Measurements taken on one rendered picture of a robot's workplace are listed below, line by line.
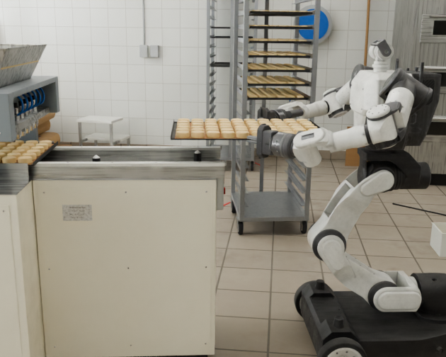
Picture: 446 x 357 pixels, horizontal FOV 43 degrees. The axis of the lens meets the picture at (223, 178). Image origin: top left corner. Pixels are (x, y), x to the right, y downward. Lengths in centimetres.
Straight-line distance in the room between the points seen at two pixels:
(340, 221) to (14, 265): 128
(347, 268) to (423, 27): 327
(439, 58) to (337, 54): 129
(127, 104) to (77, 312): 439
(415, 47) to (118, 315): 383
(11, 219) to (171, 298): 70
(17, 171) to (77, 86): 455
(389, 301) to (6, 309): 154
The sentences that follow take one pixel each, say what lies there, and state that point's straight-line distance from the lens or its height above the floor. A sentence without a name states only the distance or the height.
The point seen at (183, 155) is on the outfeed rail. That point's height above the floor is 87.
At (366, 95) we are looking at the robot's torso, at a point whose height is 115.
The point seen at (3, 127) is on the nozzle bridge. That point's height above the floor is 107.
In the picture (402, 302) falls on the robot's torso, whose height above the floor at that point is 27.
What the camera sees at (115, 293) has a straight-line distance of 231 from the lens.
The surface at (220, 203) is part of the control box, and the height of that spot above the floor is 73.
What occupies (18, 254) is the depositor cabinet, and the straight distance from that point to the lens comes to 210.
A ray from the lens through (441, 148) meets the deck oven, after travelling 553.
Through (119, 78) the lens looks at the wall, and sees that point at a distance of 651.
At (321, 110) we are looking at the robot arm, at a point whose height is 102.
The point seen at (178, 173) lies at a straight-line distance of 213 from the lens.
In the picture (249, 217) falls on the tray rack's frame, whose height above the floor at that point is 15.
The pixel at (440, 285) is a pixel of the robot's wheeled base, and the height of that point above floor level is 33.
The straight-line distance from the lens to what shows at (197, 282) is 227.
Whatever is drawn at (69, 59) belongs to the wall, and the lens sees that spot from 668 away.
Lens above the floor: 139
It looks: 15 degrees down
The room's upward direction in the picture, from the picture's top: 1 degrees clockwise
